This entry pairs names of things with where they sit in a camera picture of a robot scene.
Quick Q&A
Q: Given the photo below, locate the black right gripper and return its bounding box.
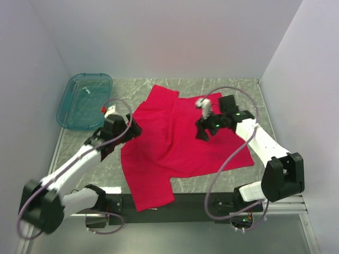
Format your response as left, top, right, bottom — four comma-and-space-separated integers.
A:
195, 106, 227, 142

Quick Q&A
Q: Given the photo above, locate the red t shirt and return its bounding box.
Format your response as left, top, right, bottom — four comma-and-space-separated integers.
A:
121, 85, 254, 212

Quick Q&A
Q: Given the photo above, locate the teal transparent plastic bin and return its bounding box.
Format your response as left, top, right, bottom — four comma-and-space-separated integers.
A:
56, 73, 113, 131

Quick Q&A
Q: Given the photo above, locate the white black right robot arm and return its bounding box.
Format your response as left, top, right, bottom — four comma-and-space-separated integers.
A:
195, 95, 305, 211

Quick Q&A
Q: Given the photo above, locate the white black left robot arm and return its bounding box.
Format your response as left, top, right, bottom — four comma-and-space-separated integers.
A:
16, 113, 142, 238

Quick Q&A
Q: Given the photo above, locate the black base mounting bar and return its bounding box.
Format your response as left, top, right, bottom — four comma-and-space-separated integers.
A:
84, 193, 264, 229

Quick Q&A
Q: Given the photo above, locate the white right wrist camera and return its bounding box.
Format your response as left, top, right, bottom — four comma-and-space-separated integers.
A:
195, 98, 212, 120

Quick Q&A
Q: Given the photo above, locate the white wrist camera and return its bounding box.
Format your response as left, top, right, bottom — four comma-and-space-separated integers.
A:
195, 98, 212, 120
101, 105, 118, 119

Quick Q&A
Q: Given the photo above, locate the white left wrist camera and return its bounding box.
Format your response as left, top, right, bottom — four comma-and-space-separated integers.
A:
101, 105, 118, 119

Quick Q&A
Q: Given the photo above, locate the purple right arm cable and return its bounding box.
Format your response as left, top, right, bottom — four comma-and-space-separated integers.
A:
200, 87, 270, 231

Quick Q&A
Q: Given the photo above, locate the aluminium frame rail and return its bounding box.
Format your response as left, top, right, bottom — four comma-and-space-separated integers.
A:
15, 128, 64, 254

